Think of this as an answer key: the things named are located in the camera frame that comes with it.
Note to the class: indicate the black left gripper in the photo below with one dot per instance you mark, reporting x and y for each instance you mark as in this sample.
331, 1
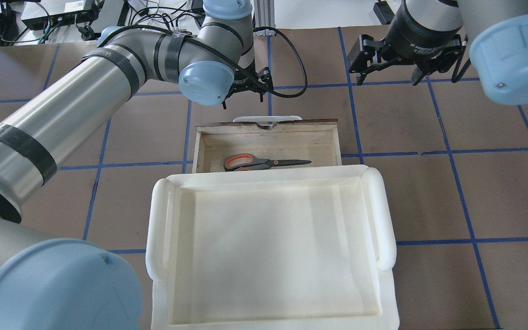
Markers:
244, 85

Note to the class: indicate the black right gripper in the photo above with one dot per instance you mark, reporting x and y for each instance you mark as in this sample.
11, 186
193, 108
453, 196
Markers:
417, 34

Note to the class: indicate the light wooden drawer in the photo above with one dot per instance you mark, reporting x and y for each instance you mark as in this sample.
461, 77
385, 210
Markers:
275, 138

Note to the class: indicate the grey orange scissors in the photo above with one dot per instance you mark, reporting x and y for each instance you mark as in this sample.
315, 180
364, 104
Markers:
249, 162

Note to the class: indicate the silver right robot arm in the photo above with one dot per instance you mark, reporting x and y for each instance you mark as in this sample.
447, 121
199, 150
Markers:
497, 33

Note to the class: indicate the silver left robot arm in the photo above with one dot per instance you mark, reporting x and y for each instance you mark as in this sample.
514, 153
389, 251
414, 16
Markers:
50, 283

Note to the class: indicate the white foam tray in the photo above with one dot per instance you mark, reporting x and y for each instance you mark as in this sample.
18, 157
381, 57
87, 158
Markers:
285, 249

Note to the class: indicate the black electronics box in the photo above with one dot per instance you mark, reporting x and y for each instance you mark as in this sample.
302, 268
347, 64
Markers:
37, 16

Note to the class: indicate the aluminium frame post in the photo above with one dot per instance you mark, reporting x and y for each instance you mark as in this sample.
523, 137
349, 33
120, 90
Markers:
264, 17

